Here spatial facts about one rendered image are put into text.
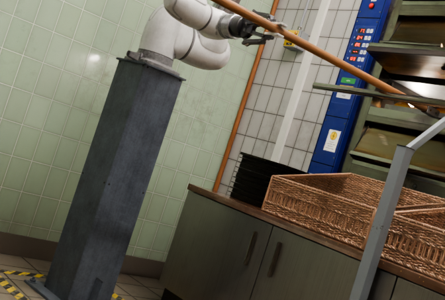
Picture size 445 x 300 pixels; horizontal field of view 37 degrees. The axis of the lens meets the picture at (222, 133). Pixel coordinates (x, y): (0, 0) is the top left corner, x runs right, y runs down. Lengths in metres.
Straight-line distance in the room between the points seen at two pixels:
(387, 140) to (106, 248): 1.31
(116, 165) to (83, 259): 0.39
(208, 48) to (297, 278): 1.02
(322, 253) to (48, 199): 1.45
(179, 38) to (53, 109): 0.79
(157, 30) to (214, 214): 0.82
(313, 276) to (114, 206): 0.83
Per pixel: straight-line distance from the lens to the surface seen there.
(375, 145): 3.06
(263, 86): 3.70
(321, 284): 2.39
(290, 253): 2.51
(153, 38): 2.71
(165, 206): 3.60
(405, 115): 3.01
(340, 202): 2.46
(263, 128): 3.60
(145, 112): 2.65
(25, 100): 3.15
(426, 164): 2.87
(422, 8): 3.17
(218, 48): 2.81
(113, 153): 2.63
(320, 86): 2.85
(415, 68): 3.03
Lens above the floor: 0.72
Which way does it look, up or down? 2 degrees up
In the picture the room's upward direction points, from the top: 18 degrees clockwise
